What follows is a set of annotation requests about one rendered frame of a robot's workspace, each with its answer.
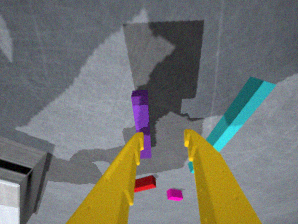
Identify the red flat bar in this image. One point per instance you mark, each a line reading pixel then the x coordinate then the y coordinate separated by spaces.
pixel 145 183

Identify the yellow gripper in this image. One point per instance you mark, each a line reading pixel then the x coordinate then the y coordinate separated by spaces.
pixel 220 198

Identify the turquoise rod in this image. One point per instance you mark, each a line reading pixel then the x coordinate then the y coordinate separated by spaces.
pixel 247 101

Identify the purple rod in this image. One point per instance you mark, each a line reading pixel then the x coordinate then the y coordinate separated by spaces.
pixel 141 116

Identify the magenta rod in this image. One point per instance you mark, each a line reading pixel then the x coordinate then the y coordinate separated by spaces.
pixel 173 194

